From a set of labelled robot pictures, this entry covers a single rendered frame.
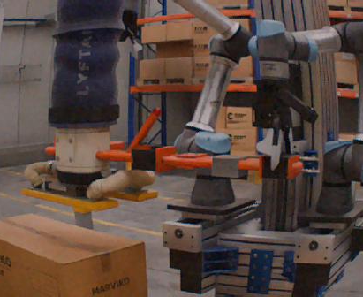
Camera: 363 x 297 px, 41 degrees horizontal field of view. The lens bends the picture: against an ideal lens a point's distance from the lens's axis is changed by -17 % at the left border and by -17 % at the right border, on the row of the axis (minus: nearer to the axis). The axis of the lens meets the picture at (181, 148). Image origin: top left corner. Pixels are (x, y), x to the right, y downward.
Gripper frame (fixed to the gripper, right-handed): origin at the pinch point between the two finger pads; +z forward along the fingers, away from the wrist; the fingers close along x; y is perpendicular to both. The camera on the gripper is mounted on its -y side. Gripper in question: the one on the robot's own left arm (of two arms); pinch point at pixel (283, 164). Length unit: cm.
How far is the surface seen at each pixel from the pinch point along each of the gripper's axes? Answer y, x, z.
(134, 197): 44.8, -3.7, 12.0
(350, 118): 165, -848, 12
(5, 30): 887, -614, -198
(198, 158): 21.3, 3.3, -0.6
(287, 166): -2.5, 3.8, -0.1
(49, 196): 62, 15, 12
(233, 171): 11.7, 3.8, 1.6
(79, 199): 51, 14, 11
